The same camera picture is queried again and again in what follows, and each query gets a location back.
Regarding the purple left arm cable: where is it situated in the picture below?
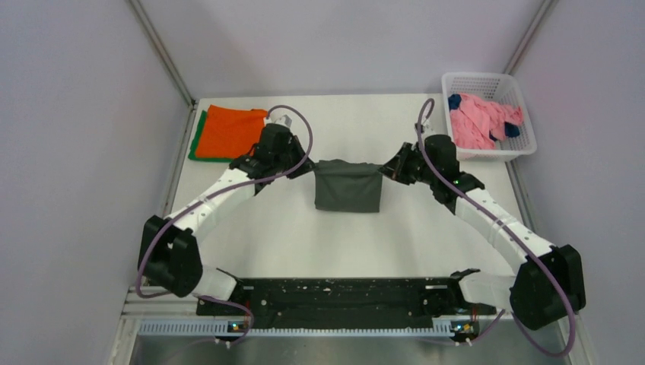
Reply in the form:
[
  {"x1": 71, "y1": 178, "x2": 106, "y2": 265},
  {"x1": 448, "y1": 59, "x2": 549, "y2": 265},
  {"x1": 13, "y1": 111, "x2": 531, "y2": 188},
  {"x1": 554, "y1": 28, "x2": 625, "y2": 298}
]
[{"x1": 135, "y1": 104, "x2": 314, "y2": 346}]

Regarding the aluminium frame post left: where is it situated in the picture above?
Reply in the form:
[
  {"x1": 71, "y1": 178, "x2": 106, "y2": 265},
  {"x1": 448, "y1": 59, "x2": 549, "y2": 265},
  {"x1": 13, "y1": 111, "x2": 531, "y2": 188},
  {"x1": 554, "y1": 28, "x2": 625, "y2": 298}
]
[{"x1": 125, "y1": 0, "x2": 195, "y2": 107}]

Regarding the white plastic laundry basket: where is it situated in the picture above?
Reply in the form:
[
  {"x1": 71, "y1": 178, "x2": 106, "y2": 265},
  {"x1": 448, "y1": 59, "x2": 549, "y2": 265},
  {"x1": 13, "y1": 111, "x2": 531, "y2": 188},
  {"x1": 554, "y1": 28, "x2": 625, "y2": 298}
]
[{"x1": 441, "y1": 71, "x2": 537, "y2": 162}]

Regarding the aluminium frame post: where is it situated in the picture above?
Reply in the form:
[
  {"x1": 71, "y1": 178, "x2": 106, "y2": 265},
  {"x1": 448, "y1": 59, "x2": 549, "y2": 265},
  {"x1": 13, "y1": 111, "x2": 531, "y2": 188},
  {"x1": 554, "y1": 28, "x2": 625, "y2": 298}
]
[
  {"x1": 503, "y1": 0, "x2": 559, "y2": 75},
  {"x1": 125, "y1": 0, "x2": 195, "y2": 107}
]

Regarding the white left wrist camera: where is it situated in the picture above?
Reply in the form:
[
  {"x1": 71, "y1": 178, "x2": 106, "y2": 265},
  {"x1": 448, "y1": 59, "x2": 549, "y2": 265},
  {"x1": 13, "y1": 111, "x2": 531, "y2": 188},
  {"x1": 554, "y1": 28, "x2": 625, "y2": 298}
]
[{"x1": 264, "y1": 115, "x2": 292, "y2": 129}]

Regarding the pink crumpled t-shirt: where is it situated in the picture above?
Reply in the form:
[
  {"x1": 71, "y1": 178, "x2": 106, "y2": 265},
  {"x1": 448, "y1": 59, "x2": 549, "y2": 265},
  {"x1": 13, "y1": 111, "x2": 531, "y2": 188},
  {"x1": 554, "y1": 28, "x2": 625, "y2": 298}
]
[{"x1": 448, "y1": 92, "x2": 524, "y2": 150}]

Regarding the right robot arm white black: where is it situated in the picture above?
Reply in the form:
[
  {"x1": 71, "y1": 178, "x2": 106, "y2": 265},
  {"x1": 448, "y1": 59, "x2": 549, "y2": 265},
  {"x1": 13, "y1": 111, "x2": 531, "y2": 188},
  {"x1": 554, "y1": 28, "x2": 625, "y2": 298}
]
[{"x1": 379, "y1": 135, "x2": 586, "y2": 330}]

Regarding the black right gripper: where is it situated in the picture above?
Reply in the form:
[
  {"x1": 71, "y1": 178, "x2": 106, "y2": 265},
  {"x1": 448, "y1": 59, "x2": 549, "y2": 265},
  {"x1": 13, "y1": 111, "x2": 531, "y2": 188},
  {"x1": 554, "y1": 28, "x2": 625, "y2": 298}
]
[{"x1": 379, "y1": 142, "x2": 439, "y2": 186}]

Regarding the white slotted cable duct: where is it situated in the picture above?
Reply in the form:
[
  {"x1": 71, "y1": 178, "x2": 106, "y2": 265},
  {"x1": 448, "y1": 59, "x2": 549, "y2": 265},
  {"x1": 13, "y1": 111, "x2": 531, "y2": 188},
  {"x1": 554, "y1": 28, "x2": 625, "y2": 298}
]
[{"x1": 138, "y1": 319, "x2": 479, "y2": 338}]

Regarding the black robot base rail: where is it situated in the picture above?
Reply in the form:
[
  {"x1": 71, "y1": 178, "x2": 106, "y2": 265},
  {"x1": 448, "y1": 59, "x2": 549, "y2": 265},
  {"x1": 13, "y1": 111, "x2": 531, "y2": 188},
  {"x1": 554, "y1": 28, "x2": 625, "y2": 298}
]
[{"x1": 196, "y1": 278, "x2": 497, "y2": 330}]

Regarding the aluminium frame post right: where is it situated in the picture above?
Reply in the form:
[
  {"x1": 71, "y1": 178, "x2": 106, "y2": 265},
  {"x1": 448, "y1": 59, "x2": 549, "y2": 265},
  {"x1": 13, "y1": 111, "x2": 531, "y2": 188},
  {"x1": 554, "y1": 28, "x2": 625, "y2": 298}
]
[{"x1": 503, "y1": 0, "x2": 559, "y2": 75}]

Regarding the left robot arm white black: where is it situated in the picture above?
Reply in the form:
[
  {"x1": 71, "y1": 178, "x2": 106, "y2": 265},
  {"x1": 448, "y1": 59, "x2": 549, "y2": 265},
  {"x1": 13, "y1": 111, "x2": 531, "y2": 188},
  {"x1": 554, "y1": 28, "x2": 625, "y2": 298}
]
[{"x1": 138, "y1": 118, "x2": 314, "y2": 314}]

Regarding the folded orange t-shirt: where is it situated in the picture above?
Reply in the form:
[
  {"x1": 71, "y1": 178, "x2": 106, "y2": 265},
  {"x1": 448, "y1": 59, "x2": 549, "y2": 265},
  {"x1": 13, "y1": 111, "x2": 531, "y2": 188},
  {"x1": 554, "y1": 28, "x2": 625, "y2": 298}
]
[{"x1": 206, "y1": 105, "x2": 268, "y2": 159}]

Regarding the grey t-shirt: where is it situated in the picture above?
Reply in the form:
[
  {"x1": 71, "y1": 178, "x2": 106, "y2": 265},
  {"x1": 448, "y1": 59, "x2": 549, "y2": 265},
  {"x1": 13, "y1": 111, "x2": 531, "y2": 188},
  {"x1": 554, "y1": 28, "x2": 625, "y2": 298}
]
[{"x1": 314, "y1": 159, "x2": 383, "y2": 214}]

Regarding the folded green t-shirt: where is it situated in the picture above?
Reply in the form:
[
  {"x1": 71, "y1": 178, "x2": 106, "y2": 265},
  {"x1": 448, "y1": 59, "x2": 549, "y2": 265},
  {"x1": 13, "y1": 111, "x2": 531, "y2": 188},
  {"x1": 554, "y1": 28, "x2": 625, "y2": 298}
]
[{"x1": 188, "y1": 111, "x2": 232, "y2": 163}]

